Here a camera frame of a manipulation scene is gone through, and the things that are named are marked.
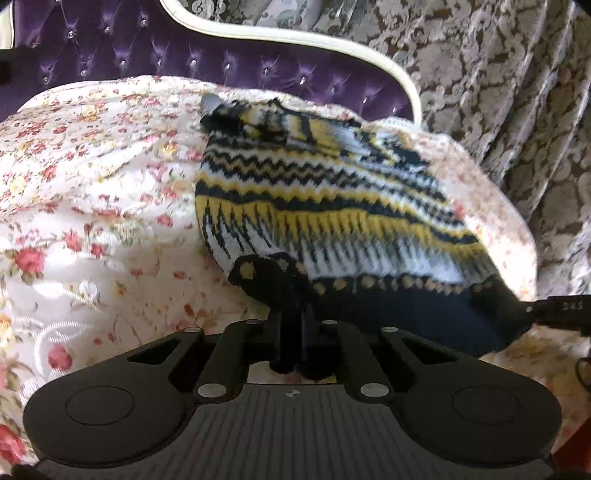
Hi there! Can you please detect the purple tufted headboard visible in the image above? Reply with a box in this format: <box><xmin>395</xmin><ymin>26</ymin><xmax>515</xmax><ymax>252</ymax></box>
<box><xmin>0</xmin><ymin>0</ymin><xmax>423</xmax><ymax>129</ymax></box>

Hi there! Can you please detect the white lace cloth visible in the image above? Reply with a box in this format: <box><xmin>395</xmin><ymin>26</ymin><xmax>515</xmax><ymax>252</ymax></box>
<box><xmin>376</xmin><ymin>116</ymin><xmax>423</xmax><ymax>134</ymax></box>

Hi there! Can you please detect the floral printed blanket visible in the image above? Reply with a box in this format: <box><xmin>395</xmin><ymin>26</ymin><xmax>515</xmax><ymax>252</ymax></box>
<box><xmin>0</xmin><ymin>74</ymin><xmax>591</xmax><ymax>468</ymax></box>

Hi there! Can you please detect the yellow navy white knitted sweater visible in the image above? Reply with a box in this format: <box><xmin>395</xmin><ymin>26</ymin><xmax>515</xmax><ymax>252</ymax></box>
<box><xmin>194</xmin><ymin>93</ymin><xmax>533</xmax><ymax>357</ymax></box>

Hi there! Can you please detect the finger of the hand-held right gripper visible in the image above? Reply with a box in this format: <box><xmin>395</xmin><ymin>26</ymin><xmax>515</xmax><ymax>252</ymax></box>
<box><xmin>524</xmin><ymin>294</ymin><xmax>591</xmax><ymax>333</ymax></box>

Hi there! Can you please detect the brown grey damask curtain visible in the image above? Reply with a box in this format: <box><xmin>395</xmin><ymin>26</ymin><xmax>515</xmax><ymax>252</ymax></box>
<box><xmin>175</xmin><ymin>0</ymin><xmax>591</xmax><ymax>297</ymax></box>

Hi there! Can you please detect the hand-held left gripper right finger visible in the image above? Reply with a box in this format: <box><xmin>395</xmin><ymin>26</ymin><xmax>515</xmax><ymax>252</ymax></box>
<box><xmin>299</xmin><ymin>308</ymin><xmax>459</xmax><ymax>402</ymax></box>

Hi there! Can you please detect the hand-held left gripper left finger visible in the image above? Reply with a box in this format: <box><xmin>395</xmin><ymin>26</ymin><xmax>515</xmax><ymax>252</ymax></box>
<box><xmin>127</xmin><ymin>308</ymin><xmax>297</xmax><ymax>402</ymax></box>

